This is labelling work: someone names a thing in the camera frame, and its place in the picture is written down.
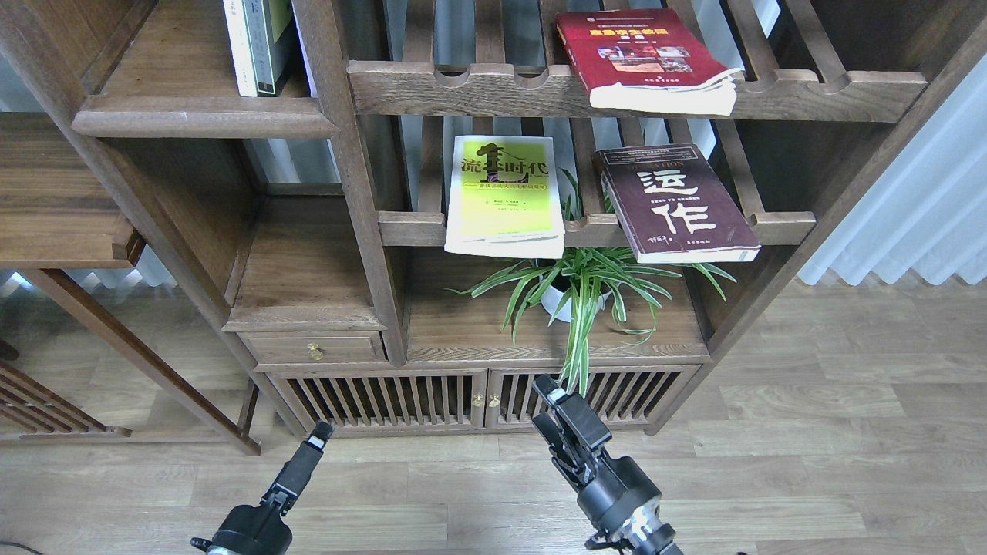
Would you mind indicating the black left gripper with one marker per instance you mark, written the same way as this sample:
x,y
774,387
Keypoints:
x,y
260,529

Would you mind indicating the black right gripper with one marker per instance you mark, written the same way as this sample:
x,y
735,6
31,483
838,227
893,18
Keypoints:
x,y
620,501

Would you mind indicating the maroon book white characters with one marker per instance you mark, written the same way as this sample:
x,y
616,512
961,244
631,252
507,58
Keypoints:
x,y
672,206

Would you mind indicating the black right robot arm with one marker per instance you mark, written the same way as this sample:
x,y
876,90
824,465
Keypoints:
x,y
616,495

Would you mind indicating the right slatted cabinet door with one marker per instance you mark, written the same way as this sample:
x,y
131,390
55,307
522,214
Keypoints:
x,y
624,398

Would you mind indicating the slatted cabinet door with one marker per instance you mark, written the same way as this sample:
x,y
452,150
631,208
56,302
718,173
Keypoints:
x,y
387,402
624,398

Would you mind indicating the left slatted cabinet door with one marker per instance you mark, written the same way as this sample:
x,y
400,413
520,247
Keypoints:
x,y
387,402

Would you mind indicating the small wooden drawer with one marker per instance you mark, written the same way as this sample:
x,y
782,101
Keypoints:
x,y
338,346

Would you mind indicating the green spider plant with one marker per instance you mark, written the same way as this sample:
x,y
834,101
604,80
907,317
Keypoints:
x,y
589,268

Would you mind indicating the yellow green book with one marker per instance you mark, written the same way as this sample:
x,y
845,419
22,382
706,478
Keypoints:
x,y
503,199

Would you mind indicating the dark wooden bookshelf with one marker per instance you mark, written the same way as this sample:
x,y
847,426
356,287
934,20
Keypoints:
x,y
320,209

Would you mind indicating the wooden slatted rack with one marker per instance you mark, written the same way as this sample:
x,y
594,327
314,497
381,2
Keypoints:
x,y
42,414

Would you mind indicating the wooden side table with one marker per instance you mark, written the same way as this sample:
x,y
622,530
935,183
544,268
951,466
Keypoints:
x,y
56,216

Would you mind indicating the red book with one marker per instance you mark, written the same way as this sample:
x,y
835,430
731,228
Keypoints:
x,y
645,60

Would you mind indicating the white curtain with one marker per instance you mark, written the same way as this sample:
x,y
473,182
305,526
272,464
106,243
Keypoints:
x,y
927,212

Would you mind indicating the grey green upright book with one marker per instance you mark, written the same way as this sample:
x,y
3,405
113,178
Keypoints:
x,y
270,35

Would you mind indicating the white upright book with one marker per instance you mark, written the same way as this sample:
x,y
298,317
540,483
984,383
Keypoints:
x,y
240,45

